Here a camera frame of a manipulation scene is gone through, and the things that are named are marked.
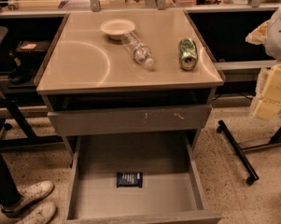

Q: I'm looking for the grey drawer cabinet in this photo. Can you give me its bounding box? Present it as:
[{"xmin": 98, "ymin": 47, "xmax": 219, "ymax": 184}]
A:
[{"xmin": 37, "ymin": 9, "xmax": 223, "ymax": 150}]

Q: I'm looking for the green soda can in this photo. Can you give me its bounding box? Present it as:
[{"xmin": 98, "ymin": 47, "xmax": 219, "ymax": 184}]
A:
[{"xmin": 178, "ymin": 38, "xmax": 198, "ymax": 70}]

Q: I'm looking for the white sneaker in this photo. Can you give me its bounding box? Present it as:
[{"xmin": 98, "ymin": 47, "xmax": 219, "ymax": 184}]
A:
[
  {"xmin": 15, "ymin": 202, "xmax": 57, "ymax": 224},
  {"xmin": 1, "ymin": 180, "xmax": 54, "ymax": 217}
]

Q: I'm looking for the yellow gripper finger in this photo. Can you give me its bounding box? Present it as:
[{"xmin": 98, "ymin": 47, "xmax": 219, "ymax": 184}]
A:
[{"xmin": 252, "ymin": 63, "xmax": 281, "ymax": 119}]

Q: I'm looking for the open middle drawer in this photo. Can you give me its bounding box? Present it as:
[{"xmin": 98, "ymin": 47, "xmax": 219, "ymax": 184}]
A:
[{"xmin": 64, "ymin": 132, "xmax": 222, "ymax": 224}]

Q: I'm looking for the black chair frame left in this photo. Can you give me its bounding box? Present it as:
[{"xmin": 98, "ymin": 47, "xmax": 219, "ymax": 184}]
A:
[{"xmin": 0, "ymin": 25, "xmax": 65, "ymax": 150}]

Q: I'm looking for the closed grey upper drawer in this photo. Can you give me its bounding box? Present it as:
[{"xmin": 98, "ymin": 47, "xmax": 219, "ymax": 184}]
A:
[{"xmin": 49, "ymin": 105, "xmax": 211, "ymax": 136}]

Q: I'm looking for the white paper bowl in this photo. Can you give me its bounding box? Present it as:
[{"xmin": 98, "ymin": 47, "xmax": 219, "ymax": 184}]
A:
[{"xmin": 100, "ymin": 19, "xmax": 135, "ymax": 40}]

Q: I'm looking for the clear plastic water bottle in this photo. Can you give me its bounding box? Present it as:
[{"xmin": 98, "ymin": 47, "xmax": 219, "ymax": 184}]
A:
[{"xmin": 121, "ymin": 32, "xmax": 154, "ymax": 70}]

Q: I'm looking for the black wheeled stand base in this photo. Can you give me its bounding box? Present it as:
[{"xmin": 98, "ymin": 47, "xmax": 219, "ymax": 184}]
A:
[{"xmin": 217, "ymin": 120, "xmax": 281, "ymax": 186}]

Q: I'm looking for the lower white sneaker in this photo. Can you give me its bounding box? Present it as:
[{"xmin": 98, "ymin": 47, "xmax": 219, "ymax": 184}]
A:
[{"xmin": 15, "ymin": 202, "xmax": 57, "ymax": 224}]

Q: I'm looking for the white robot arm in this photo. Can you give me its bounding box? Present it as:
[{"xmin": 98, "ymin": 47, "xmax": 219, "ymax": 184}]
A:
[{"xmin": 246, "ymin": 6, "xmax": 281, "ymax": 119}]

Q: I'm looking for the upper white sneaker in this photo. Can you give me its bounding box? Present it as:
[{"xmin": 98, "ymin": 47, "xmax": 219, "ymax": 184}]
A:
[{"xmin": 1, "ymin": 180, "xmax": 54, "ymax": 217}]

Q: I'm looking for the grey metal shelf beam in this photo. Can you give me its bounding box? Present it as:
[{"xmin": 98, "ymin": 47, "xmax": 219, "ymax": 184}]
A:
[{"xmin": 216, "ymin": 60, "xmax": 276, "ymax": 82}]

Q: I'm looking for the dark trouser leg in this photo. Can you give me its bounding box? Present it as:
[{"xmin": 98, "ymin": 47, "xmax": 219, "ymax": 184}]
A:
[{"xmin": 0, "ymin": 153, "xmax": 21, "ymax": 207}]

